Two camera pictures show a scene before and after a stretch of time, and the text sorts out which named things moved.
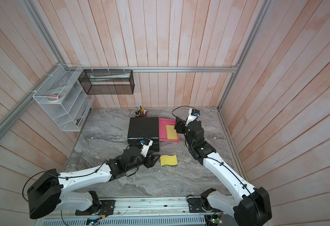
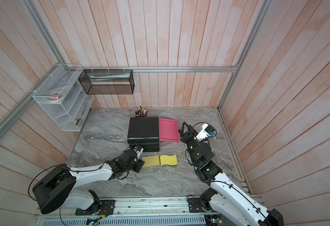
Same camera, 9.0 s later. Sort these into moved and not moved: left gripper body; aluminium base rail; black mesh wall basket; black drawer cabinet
Moved: left gripper body
Not moved: black mesh wall basket; aluminium base rail; black drawer cabinet
